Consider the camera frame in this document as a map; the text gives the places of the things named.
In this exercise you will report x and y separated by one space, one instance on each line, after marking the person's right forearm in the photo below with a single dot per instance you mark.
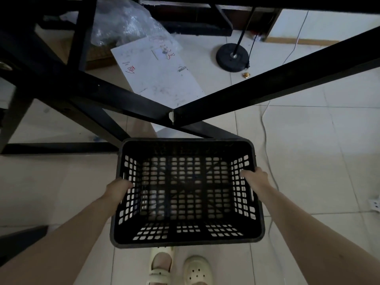
314 234

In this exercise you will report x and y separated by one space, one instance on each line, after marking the black perforated plastic basket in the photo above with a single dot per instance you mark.
187 192

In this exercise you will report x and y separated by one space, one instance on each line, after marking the black metal table frame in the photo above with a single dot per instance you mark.
89 89

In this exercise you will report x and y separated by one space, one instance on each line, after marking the white board with scribbles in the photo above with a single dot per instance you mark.
160 68

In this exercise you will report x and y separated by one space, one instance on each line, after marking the person's right thumb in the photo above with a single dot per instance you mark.
248 175

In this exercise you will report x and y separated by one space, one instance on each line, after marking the person's left thumb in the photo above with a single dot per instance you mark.
124 184

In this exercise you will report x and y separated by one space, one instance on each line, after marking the small gold object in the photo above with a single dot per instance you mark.
245 75

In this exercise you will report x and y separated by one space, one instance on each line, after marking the person's right cream clog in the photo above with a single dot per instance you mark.
196 271

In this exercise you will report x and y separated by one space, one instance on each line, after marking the clear plastic bag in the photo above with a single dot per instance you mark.
124 23

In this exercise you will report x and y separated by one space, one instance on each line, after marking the white power strip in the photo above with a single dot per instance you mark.
374 204

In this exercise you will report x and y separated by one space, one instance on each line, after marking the person's right hand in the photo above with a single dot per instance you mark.
257 180

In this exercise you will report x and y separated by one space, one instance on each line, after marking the person's left forearm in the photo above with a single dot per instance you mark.
56 240

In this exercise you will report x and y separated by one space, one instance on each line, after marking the black round stand base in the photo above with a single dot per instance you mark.
233 58

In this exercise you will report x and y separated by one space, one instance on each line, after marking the person's left cream sandal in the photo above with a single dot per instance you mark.
160 268

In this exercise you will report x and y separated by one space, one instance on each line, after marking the black low shelf frame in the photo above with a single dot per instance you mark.
190 19

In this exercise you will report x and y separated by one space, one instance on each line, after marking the person's left hand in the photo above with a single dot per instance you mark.
117 190

